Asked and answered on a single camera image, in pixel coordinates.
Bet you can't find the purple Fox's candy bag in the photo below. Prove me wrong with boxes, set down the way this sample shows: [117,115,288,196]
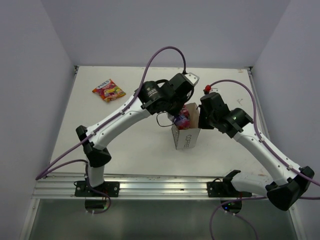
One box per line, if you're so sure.
[173,105,191,130]

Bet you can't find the white coffee paper bag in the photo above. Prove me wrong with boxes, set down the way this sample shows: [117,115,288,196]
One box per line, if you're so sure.
[156,102,200,150]

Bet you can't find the orange Fox's candy bag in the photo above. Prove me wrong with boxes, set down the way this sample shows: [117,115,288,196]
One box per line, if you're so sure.
[92,79,126,102]

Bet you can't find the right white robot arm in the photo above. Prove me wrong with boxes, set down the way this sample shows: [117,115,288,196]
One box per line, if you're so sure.
[198,92,315,211]

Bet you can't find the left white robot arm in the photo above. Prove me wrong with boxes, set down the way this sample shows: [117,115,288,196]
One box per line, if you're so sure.
[76,73,199,197]

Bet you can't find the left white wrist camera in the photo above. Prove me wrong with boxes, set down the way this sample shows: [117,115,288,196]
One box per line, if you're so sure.
[184,72,200,87]

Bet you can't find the red cable connector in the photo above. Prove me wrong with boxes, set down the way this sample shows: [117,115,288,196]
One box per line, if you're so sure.
[203,85,212,93]

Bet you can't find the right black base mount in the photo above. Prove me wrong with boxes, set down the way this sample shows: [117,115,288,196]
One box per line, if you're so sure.
[206,178,252,198]

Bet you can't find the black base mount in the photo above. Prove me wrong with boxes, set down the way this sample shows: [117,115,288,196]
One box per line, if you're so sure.
[73,180,120,198]
[206,178,252,198]

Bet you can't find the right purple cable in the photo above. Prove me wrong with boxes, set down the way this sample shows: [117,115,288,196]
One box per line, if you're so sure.
[208,79,320,240]

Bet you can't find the purple cable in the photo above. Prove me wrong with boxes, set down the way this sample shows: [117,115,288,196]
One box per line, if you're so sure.
[208,79,320,240]
[35,46,188,215]

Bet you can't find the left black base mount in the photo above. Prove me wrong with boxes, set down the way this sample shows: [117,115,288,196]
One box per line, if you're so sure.
[73,180,120,198]

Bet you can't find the aluminium mounting rail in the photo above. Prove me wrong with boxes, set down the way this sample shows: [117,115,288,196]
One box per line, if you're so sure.
[31,173,268,201]

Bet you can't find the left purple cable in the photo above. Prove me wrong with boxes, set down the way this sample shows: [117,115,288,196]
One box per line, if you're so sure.
[35,46,188,215]

